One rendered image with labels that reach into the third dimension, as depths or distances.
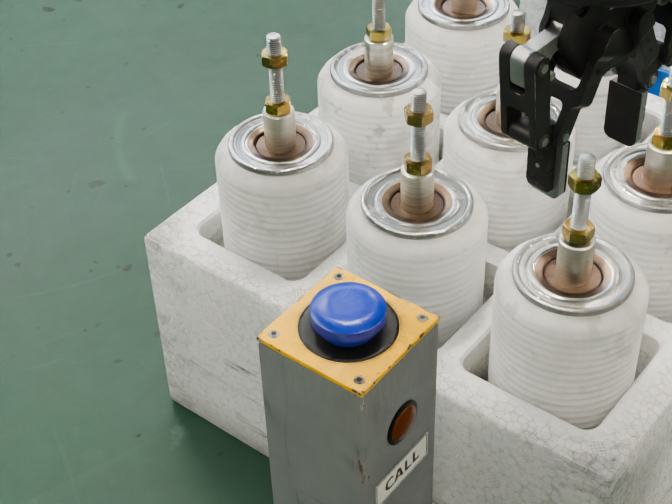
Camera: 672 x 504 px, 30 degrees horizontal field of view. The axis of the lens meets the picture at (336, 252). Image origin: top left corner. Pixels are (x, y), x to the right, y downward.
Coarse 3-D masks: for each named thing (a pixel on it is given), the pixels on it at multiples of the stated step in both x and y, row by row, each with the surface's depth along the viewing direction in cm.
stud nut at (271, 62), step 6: (264, 48) 85; (282, 48) 85; (264, 54) 84; (282, 54) 84; (264, 60) 84; (270, 60) 84; (276, 60) 84; (282, 60) 84; (264, 66) 85; (270, 66) 84; (276, 66) 84; (282, 66) 85
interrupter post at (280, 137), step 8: (264, 112) 87; (264, 120) 88; (272, 120) 87; (280, 120) 87; (288, 120) 87; (264, 128) 88; (272, 128) 87; (280, 128) 87; (288, 128) 88; (272, 136) 88; (280, 136) 88; (288, 136) 88; (272, 144) 88; (280, 144) 88; (288, 144) 88; (280, 152) 89
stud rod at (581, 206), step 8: (584, 160) 72; (592, 160) 72; (584, 168) 72; (592, 168) 72; (584, 176) 73; (592, 176) 73; (576, 200) 74; (584, 200) 74; (576, 208) 74; (584, 208) 74; (576, 216) 75; (584, 216) 75; (576, 224) 75; (584, 224) 75
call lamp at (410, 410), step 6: (408, 408) 67; (414, 408) 68; (402, 414) 67; (408, 414) 67; (414, 414) 68; (396, 420) 67; (402, 420) 67; (408, 420) 68; (414, 420) 68; (396, 426) 67; (402, 426) 67; (408, 426) 68; (396, 432) 67; (402, 432) 68; (408, 432) 68; (396, 438) 67; (402, 438) 68
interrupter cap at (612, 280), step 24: (552, 240) 80; (600, 240) 80; (528, 264) 79; (552, 264) 79; (600, 264) 79; (624, 264) 78; (528, 288) 77; (552, 288) 77; (576, 288) 77; (600, 288) 77; (624, 288) 77; (552, 312) 76; (576, 312) 75; (600, 312) 75
